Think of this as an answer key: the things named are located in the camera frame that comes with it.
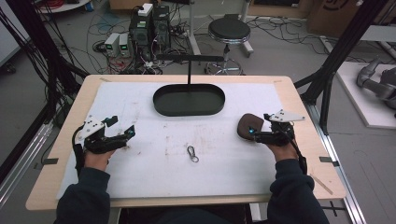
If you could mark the black oval tray stand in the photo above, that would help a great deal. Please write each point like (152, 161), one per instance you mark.
(188, 101)

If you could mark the white table mat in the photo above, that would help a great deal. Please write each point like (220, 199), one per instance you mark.
(199, 174)

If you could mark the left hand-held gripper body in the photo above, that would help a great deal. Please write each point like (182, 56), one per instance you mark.
(96, 141)

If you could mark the person's right hand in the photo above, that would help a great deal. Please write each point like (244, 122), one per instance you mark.
(285, 152)

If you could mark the white floor board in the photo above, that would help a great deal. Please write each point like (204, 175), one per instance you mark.
(364, 102)

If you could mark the white desk leg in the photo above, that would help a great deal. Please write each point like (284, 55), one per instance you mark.
(193, 28)
(246, 31)

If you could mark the black round stool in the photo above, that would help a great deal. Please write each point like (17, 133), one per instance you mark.
(229, 29)

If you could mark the white box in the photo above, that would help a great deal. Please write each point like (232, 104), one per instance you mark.
(145, 9)

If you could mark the aluminium rail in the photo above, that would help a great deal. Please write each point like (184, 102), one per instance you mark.
(21, 161)
(339, 174)

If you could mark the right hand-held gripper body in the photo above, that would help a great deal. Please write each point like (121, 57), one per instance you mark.
(280, 133)

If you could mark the thin wooden stick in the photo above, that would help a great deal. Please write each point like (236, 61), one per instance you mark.
(322, 184)

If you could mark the grey power supply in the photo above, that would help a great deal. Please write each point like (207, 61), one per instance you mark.
(111, 43)
(124, 45)

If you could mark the black computer tower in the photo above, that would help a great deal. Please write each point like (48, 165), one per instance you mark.
(140, 35)
(161, 26)

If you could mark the person's left hand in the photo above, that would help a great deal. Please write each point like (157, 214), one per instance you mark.
(96, 160)

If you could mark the black frame post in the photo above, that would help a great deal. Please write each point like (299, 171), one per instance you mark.
(339, 49)
(43, 46)

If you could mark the brown pouch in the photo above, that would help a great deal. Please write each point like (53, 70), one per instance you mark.
(249, 123)

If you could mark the person's lap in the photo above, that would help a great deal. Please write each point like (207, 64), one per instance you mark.
(186, 216)

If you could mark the round white table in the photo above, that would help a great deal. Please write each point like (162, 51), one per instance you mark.
(62, 5)

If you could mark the cardboard box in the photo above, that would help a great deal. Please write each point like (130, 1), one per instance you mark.
(339, 15)

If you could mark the black tape piece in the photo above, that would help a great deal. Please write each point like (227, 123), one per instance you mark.
(49, 161)
(328, 160)

